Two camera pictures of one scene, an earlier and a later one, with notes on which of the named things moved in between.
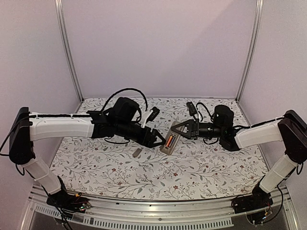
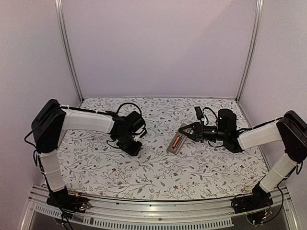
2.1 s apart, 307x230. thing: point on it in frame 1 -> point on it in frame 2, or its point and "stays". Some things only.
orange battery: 169,141 -> 176,141
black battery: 172,141 -> 179,140
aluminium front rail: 39,214 stays
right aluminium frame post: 259,8 stays
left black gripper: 148,142 -> 134,152
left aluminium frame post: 59,7 stays
